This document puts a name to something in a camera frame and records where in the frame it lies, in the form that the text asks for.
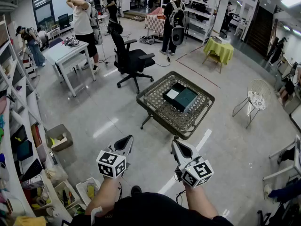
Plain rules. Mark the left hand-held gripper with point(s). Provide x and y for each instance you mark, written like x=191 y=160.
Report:
x=110 y=163

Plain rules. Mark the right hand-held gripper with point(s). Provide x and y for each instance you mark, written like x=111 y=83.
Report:
x=198 y=171

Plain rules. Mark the teal and black box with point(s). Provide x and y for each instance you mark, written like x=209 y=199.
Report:
x=188 y=99

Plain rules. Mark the person's left forearm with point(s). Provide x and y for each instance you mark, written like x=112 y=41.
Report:
x=101 y=196

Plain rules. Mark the person's right forearm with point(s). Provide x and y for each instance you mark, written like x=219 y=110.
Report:
x=200 y=201

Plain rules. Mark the grey flat box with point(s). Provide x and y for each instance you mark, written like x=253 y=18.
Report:
x=217 y=39

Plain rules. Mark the white metal shelving rack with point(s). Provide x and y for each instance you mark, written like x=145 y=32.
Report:
x=200 y=22

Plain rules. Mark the person's black shoe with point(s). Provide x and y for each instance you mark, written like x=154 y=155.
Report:
x=136 y=190

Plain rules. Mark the wicker glass-top table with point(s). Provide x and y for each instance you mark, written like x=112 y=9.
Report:
x=155 y=100

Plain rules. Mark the white plastic basket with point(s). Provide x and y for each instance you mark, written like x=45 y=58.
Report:
x=88 y=191
x=67 y=194

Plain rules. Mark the grey bin with cardboard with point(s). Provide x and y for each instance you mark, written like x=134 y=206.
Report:
x=58 y=138

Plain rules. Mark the person's black shirt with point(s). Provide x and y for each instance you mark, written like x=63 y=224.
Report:
x=150 y=211

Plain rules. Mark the black office chair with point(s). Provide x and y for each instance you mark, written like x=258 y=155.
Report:
x=131 y=60

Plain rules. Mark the orange book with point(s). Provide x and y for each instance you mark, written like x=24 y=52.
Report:
x=36 y=135

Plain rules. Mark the black keyboard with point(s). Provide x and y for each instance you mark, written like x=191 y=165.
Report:
x=33 y=169

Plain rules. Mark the white desk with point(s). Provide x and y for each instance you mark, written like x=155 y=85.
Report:
x=277 y=173

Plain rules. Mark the white shelving unit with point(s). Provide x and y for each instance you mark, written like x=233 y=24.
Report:
x=33 y=107

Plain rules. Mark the grey equipment pile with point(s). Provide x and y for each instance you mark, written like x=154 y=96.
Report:
x=147 y=39

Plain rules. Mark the yellow-green cloth covered table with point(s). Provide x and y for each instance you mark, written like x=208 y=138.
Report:
x=218 y=49

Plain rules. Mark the white metal table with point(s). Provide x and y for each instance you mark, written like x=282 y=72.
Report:
x=63 y=53

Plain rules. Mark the grey round hanging pad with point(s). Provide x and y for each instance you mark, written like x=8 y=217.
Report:
x=178 y=36

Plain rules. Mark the spare hand-held gripper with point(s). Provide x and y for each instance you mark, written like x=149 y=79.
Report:
x=70 y=41

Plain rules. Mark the black swivel chair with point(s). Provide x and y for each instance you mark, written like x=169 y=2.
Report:
x=282 y=215

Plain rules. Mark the white black-edged table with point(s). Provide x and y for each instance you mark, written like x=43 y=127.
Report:
x=296 y=116

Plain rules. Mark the checkered cloth covered table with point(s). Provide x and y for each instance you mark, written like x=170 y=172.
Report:
x=154 y=23

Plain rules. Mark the grey backpack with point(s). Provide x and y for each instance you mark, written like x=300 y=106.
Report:
x=177 y=14

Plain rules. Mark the dark staircase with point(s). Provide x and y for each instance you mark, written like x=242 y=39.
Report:
x=261 y=32

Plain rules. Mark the white pillar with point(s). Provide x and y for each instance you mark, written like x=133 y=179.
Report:
x=222 y=8

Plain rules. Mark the large glass window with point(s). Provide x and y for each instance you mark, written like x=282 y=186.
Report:
x=44 y=10

